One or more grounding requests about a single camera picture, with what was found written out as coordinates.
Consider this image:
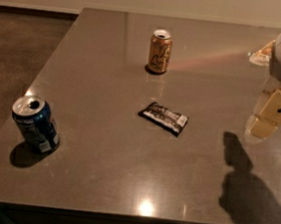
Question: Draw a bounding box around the orange soda can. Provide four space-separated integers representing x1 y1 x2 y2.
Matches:
147 29 172 74

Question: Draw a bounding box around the blue soda can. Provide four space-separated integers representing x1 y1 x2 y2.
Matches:
12 95 60 154

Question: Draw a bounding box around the black snack bar wrapper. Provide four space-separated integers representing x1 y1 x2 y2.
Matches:
139 102 189 136

